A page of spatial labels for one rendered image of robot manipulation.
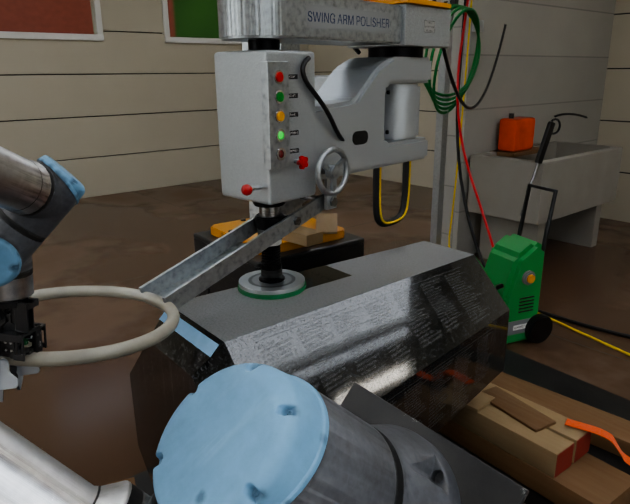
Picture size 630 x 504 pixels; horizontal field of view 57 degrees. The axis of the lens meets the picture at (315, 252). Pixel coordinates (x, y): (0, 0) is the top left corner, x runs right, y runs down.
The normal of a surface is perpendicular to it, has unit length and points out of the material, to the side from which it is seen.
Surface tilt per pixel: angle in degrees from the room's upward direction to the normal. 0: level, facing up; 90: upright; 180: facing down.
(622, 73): 90
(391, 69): 90
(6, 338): 86
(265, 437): 42
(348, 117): 90
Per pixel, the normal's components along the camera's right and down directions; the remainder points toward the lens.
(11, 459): 0.66, -0.66
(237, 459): -0.53, -0.59
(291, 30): 0.74, 0.19
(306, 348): 0.46, -0.52
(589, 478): -0.01, -0.96
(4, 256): 0.28, 0.32
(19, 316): -0.18, 0.23
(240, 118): -0.67, 0.22
